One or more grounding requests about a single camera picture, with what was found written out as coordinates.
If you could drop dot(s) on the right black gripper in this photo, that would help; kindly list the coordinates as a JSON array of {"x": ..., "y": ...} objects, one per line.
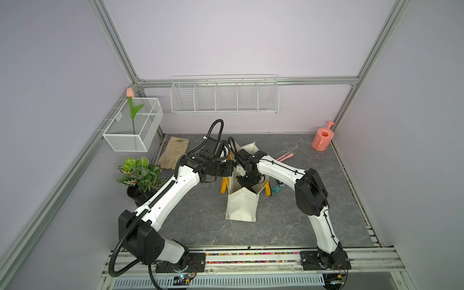
[{"x": 244, "y": 184}]

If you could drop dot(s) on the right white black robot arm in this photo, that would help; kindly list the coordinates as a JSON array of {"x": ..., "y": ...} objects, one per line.
[{"x": 311, "y": 199}]

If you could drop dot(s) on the illustrated tote bag yellow handles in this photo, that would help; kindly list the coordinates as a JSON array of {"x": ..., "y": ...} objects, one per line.
[{"x": 242, "y": 202}]

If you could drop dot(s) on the potted green plant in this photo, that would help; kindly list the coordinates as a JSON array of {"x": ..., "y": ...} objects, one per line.
[{"x": 142, "y": 179}]

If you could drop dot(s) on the pink watering can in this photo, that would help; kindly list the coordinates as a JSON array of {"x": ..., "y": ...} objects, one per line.
[{"x": 323, "y": 137}]

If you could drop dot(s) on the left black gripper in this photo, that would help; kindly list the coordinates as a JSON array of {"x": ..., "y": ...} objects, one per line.
[{"x": 229, "y": 168}]

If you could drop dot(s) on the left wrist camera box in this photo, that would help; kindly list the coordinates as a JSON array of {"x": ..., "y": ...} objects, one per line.
[{"x": 213, "y": 149}]

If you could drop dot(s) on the white mesh side basket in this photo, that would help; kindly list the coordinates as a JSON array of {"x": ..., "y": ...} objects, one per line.
[{"x": 119, "y": 134}]

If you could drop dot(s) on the aluminium cage frame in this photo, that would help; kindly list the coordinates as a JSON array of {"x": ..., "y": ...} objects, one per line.
[{"x": 16, "y": 256}]

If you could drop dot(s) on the pink utility knife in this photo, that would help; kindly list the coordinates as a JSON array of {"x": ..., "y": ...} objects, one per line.
[{"x": 286, "y": 156}]

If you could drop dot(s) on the beige work glove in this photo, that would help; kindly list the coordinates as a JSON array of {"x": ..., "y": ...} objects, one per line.
[{"x": 176, "y": 147}]

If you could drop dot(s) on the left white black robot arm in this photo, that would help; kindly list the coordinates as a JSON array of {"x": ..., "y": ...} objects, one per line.
[{"x": 139, "y": 240}]

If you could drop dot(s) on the artificial pink tulip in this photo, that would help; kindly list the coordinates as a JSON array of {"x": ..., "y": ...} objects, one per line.
[{"x": 130, "y": 94}]

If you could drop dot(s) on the white wire wall shelf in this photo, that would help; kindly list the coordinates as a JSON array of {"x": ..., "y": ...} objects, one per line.
[{"x": 225, "y": 94}]

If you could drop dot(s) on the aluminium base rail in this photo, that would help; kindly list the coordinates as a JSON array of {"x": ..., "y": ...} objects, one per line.
[{"x": 269, "y": 268}]

